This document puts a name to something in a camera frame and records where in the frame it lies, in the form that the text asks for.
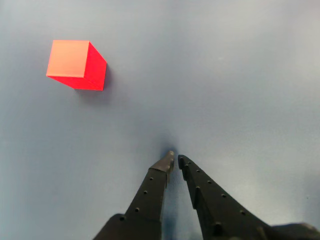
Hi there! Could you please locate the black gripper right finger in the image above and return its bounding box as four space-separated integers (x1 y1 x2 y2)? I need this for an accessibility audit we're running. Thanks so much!
177 154 320 240

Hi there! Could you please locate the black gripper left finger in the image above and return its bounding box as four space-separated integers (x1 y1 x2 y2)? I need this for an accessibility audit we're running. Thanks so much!
92 150 176 240

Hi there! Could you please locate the red cube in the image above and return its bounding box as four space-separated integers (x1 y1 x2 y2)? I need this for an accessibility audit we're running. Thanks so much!
45 39 108 92

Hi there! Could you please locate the dark grey table mat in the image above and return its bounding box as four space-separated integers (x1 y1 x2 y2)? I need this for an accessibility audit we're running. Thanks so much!
0 0 320 240

